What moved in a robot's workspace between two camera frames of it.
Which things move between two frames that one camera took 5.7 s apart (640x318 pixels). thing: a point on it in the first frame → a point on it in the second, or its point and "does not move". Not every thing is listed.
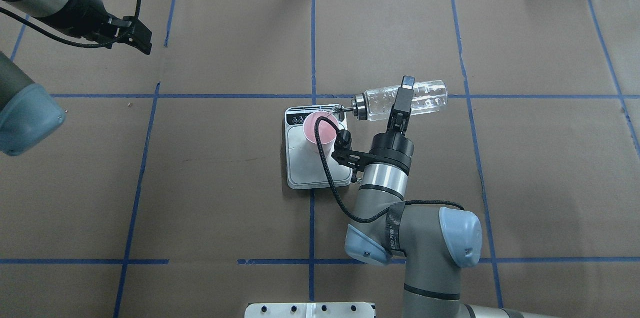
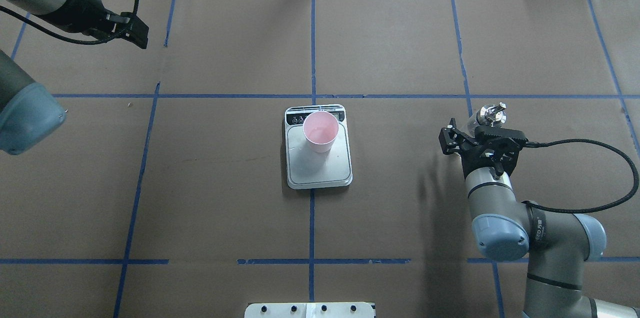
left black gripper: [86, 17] does not move
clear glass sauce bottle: [379, 103] → [492, 114]
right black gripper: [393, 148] → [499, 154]
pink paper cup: [326, 131] does not move
